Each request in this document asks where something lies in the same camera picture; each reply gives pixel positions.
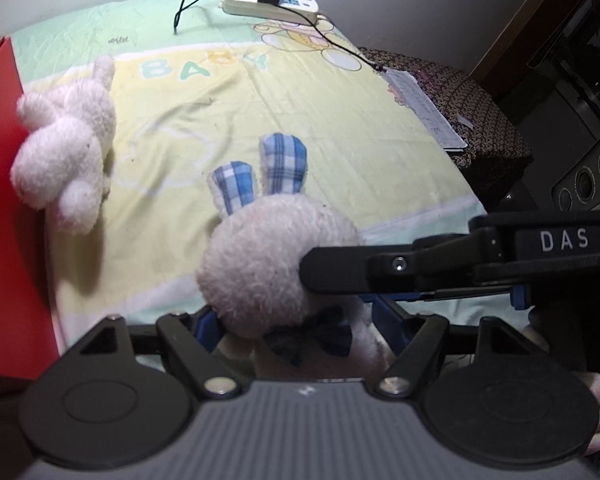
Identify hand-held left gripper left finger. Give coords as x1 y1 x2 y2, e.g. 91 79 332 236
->
87 307 241 395

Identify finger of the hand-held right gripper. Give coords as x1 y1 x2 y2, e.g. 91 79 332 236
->
370 284 531 311
300 227 518 295

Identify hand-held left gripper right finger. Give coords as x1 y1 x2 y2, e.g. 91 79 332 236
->
372 296 528 397

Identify white rabbit plush plaid ears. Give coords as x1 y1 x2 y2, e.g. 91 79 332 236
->
196 132 398 381

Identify small white rabbit plush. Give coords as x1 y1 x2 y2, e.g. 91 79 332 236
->
10 54 118 236

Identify red cardboard box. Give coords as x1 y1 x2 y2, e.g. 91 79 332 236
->
0 36 63 396

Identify printed baby blanket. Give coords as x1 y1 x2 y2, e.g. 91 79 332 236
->
7 0 488 356

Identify white paper sheets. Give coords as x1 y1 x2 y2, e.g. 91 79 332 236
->
382 67 468 153

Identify brown patterned stool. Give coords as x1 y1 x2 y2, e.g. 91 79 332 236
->
357 46 535 198

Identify dark wooden furniture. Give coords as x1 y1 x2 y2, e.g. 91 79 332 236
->
469 0 600 196

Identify white power strip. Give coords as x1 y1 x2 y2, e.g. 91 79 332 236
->
222 0 322 26

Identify black cable with plug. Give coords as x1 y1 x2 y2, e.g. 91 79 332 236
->
280 5 387 73

